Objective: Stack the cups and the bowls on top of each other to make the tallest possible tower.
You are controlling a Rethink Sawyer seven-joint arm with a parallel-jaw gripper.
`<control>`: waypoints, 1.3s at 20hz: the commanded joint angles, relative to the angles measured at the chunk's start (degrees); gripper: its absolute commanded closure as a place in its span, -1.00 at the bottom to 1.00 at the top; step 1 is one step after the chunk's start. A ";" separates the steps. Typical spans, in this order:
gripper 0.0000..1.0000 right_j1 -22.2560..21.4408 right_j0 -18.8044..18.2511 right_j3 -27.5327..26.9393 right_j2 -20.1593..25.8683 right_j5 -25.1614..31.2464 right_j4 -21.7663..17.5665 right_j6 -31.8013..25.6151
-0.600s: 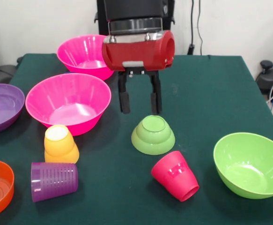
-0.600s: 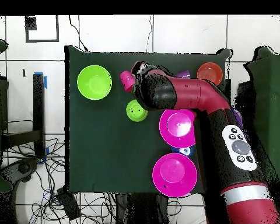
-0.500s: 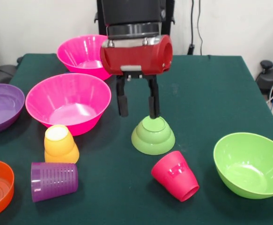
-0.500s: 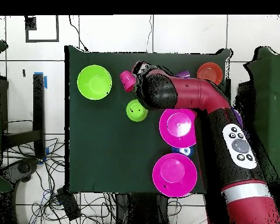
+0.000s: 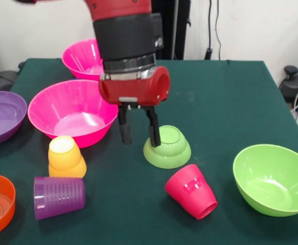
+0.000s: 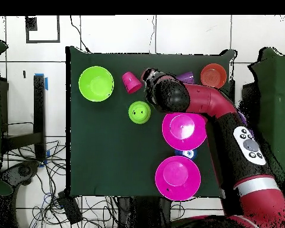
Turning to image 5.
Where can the large lime green bowl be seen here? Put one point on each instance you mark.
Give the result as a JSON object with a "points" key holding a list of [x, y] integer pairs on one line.
{"points": [[271, 178]]}

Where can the dark green tablecloth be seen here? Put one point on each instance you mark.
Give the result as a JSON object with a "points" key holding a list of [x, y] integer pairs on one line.
{"points": [[228, 102]]}

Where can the pink red plastic cup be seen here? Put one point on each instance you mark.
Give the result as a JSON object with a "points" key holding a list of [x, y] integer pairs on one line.
{"points": [[192, 191]]}

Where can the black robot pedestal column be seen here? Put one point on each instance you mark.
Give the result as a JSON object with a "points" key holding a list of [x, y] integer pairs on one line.
{"points": [[169, 30]]}

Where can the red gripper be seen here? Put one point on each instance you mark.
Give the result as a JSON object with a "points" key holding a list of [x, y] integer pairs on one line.
{"points": [[133, 90]]}

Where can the grey pedestal foot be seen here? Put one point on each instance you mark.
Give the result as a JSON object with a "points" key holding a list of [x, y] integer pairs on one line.
{"points": [[289, 89], [3, 79]]}

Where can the small lime green bowl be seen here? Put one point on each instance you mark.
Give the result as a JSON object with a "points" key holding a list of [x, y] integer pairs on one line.
{"points": [[174, 155]]}

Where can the magenta plastic bowl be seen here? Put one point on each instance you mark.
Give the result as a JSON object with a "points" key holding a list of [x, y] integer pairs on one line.
{"points": [[69, 114], [82, 58]]}

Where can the purple plastic cup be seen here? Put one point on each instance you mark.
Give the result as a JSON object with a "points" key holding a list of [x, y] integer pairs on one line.
{"points": [[59, 196]]}

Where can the yellow plastic cup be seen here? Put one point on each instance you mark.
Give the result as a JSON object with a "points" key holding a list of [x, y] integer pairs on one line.
{"points": [[65, 160]]}

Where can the purple plastic bowl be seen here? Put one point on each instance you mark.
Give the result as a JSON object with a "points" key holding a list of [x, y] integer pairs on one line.
{"points": [[0, 117]]}

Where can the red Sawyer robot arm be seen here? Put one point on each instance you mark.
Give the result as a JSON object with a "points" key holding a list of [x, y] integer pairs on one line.
{"points": [[128, 35]]}

